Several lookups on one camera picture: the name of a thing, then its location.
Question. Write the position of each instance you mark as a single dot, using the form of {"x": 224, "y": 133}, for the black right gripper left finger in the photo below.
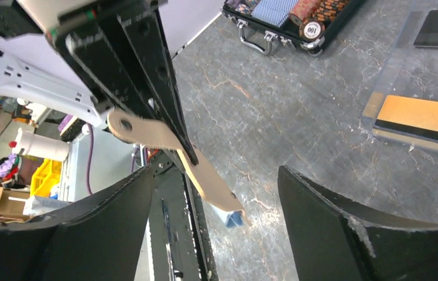
{"x": 96, "y": 238}

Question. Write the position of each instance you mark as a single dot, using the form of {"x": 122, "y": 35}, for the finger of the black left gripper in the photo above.
{"x": 143, "y": 32}

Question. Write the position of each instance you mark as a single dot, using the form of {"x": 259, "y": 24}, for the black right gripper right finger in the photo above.
{"x": 335, "y": 238}

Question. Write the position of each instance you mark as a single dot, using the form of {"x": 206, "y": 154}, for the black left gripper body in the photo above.
{"x": 70, "y": 56}

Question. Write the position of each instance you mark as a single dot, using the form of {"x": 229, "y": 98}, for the gold credit card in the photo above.
{"x": 411, "y": 115}

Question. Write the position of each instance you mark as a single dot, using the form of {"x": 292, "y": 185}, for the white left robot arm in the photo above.
{"x": 72, "y": 55}

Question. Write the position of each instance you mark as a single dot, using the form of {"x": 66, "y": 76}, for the blue playing card deck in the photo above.
{"x": 273, "y": 12}

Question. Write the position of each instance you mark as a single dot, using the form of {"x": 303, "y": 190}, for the clear acrylic card stand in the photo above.
{"x": 409, "y": 72}

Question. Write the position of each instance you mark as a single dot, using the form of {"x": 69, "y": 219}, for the pink red poker chip stack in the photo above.
{"x": 303, "y": 10}

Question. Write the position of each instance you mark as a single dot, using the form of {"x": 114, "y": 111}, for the black poker chip case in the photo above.
{"x": 260, "y": 36}

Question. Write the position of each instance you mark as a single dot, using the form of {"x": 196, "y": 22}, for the orange black poker chip stack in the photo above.
{"x": 323, "y": 15}

